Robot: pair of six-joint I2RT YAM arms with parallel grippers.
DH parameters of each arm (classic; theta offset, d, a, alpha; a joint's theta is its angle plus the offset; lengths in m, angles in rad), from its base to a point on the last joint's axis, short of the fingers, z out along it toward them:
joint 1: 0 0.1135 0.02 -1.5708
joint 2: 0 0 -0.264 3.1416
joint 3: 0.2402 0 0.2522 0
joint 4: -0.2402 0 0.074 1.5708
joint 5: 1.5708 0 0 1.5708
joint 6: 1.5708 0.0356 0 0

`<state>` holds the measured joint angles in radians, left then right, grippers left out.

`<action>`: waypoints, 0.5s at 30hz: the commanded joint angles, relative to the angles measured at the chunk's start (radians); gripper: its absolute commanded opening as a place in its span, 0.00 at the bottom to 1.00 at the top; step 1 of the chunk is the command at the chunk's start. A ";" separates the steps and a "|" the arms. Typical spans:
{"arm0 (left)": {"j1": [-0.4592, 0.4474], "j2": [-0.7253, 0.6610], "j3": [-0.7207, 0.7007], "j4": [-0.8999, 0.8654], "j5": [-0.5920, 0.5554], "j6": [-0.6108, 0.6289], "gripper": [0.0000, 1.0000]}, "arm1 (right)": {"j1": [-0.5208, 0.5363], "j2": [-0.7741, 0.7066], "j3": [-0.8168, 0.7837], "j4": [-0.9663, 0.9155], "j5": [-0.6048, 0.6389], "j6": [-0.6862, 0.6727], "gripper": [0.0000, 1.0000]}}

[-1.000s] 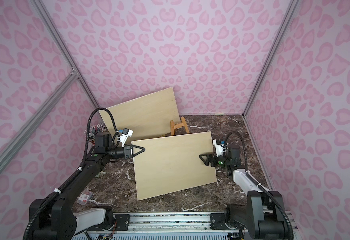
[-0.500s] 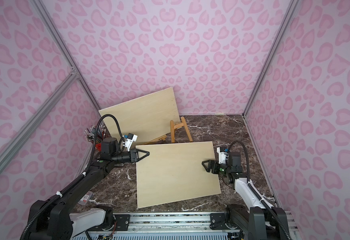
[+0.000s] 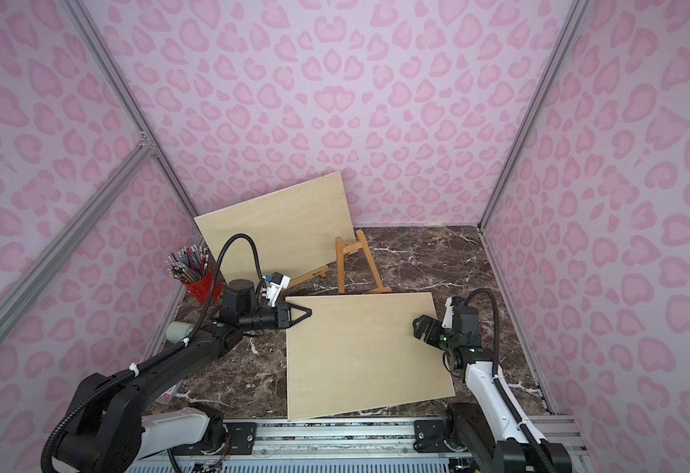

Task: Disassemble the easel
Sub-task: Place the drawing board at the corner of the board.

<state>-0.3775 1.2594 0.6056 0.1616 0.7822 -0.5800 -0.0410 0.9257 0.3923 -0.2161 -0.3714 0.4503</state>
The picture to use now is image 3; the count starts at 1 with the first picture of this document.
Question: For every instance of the small wooden easel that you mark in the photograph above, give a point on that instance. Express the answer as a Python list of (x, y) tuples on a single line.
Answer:
[(320, 272), (355, 262)]

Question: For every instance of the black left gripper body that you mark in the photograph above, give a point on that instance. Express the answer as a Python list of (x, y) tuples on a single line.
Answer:
[(284, 315)]

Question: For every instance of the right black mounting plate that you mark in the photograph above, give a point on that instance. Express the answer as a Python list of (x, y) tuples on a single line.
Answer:
[(434, 436)]

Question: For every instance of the red pencil cup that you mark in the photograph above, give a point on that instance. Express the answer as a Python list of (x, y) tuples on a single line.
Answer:
[(202, 289)]

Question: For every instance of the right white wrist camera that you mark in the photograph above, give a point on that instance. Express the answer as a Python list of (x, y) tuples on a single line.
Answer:
[(450, 319)]

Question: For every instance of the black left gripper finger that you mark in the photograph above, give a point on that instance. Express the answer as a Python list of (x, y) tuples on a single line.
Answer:
[(295, 307), (297, 316)]

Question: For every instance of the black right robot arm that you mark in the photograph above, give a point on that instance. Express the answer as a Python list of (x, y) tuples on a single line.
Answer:
[(493, 428)]

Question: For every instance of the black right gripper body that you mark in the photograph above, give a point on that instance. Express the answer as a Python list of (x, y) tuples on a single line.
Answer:
[(434, 331)]

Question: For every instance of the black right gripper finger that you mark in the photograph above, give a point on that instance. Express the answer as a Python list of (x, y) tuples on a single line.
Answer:
[(420, 330), (424, 320)]

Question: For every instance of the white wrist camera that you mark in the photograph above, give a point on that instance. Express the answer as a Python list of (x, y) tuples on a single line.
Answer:
[(272, 287), (450, 319)]

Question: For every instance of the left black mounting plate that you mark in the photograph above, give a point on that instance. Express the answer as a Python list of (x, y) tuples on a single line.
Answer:
[(234, 438)]

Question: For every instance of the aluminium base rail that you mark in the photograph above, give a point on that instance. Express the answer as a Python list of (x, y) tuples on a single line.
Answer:
[(365, 444)]

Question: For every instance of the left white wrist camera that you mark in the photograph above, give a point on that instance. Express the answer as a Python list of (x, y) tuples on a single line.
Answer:
[(272, 287)]

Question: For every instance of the light wooden board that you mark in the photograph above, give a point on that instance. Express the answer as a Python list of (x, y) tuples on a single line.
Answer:
[(294, 229), (358, 352)]

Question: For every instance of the black mounting plate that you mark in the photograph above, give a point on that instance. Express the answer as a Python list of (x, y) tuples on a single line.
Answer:
[(234, 438), (434, 436)]

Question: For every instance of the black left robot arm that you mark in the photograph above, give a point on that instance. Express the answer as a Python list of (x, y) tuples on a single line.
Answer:
[(103, 430)]

